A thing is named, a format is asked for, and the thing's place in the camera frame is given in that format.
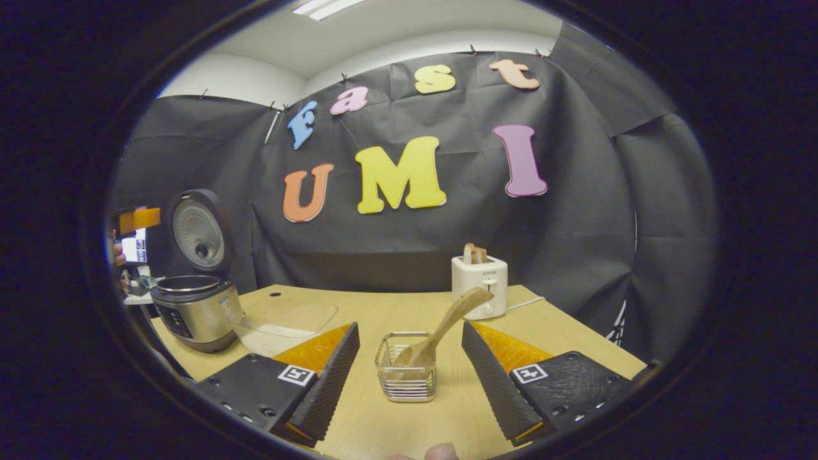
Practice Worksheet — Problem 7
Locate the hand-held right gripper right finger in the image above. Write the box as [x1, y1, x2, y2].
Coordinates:
[461, 320, 635, 447]

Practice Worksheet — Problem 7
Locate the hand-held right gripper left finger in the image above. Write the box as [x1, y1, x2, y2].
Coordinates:
[194, 321, 361, 446]

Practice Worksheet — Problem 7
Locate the wooden spoon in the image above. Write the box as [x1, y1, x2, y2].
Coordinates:
[393, 287, 495, 371]

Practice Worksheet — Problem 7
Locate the clear plastic rice container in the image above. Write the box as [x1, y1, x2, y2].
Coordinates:
[231, 300, 339, 358]

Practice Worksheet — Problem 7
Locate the metal wire chopstick holder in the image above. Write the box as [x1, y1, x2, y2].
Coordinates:
[375, 332, 438, 403]

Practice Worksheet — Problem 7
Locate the silver black rice cooker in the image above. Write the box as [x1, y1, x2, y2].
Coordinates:
[149, 188, 245, 354]

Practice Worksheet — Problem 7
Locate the computer monitor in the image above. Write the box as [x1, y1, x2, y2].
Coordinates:
[121, 228, 149, 264]

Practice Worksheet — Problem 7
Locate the white toaster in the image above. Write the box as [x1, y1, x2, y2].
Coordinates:
[451, 254, 509, 321]

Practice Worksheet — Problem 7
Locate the ceiling light panel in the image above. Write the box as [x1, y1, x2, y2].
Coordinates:
[293, 0, 368, 22]

